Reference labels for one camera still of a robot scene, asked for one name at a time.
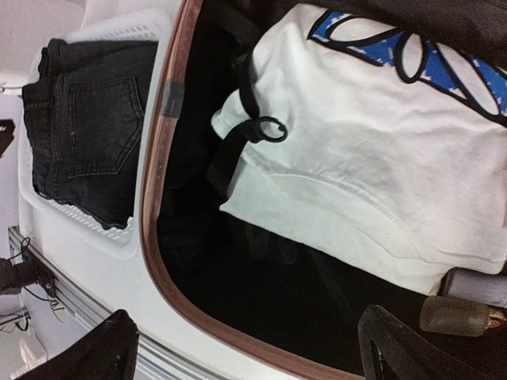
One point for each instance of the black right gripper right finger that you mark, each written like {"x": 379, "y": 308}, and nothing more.
{"x": 390, "y": 349}

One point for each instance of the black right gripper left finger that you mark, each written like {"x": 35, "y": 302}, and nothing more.
{"x": 107, "y": 352}

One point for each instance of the pink hard-shell suitcase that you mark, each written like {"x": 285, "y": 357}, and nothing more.
{"x": 278, "y": 299}

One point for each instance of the white cloth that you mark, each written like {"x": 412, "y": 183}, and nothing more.
{"x": 394, "y": 150}

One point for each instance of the dark jeans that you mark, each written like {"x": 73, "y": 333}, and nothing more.
{"x": 84, "y": 120}

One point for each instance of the small translucent amber bottle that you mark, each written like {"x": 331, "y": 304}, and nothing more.
{"x": 454, "y": 316}

